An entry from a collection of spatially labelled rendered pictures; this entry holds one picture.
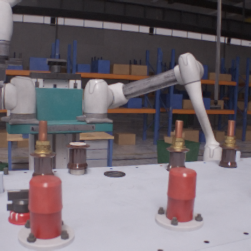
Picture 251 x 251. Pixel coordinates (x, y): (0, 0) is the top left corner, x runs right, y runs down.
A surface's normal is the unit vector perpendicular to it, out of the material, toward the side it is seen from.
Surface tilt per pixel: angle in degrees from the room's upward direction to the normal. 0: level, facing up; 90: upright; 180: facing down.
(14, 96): 89
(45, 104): 90
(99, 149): 90
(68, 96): 90
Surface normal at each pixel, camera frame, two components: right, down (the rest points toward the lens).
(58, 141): 0.43, 0.11
